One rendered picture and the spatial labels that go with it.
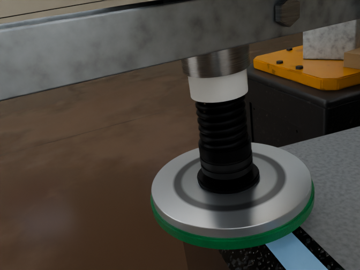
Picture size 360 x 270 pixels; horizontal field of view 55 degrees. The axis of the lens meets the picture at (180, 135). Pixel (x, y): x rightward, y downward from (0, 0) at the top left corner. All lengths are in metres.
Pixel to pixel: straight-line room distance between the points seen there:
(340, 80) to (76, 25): 1.01
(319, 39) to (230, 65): 1.05
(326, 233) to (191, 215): 0.17
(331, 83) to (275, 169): 0.75
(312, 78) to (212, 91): 0.86
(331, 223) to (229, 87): 0.22
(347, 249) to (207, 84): 0.25
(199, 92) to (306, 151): 0.31
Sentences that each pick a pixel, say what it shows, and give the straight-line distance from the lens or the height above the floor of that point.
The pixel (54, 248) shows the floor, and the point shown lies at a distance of 1.94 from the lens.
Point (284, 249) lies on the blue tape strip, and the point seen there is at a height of 0.80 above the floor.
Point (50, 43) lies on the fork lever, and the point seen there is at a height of 1.10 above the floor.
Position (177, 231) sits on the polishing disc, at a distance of 0.42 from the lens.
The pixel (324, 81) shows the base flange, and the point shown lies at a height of 0.77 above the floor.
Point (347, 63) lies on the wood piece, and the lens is 1.31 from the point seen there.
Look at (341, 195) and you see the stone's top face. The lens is 0.55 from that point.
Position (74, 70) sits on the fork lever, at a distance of 0.29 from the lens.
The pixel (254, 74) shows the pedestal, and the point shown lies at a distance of 1.45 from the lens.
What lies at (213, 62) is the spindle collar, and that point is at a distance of 0.38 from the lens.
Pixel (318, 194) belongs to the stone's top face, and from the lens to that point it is 0.54.
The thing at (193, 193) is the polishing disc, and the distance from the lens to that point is 0.45.
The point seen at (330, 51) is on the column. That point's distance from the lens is 1.41.
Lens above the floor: 1.13
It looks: 24 degrees down
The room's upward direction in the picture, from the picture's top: 9 degrees counter-clockwise
